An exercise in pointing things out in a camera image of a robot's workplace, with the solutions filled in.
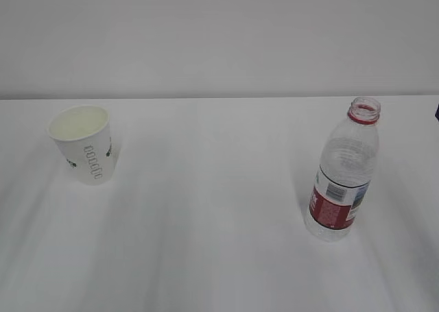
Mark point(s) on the white paper cup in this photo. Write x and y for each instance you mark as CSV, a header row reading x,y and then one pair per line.
x,y
82,134

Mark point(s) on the clear plastic water bottle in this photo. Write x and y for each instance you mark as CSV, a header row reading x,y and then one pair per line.
x,y
347,164

